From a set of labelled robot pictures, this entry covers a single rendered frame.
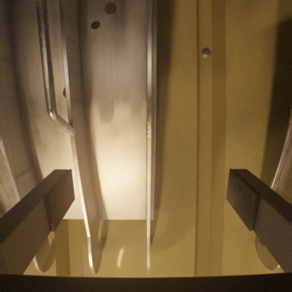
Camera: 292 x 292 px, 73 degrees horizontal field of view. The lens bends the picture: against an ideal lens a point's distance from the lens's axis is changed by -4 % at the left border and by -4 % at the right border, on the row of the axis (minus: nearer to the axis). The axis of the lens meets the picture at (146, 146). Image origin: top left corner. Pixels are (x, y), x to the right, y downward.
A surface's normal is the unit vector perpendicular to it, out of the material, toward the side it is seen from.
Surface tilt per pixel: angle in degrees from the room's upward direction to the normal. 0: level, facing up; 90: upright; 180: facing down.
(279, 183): 90
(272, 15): 90
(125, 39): 79
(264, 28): 90
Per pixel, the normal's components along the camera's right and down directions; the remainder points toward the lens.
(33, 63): 0.00, 0.26
